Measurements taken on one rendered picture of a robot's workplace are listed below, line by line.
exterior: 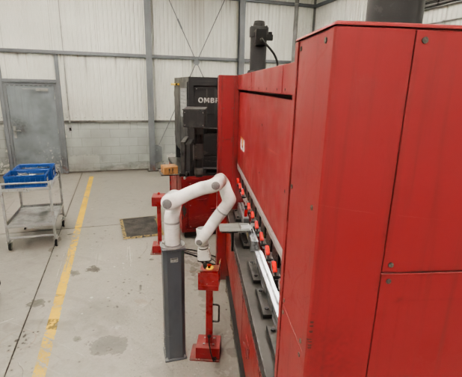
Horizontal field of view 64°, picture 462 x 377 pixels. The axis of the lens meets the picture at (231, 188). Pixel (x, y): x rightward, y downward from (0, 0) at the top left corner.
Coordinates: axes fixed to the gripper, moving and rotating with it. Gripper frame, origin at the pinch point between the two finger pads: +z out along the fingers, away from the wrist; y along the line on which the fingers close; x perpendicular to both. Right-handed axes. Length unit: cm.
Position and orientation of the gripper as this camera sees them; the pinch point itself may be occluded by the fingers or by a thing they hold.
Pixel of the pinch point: (205, 265)
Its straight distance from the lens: 292.6
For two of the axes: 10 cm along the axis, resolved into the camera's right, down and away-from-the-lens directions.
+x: -0.7, 2.7, -9.6
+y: -10.0, 0.4, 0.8
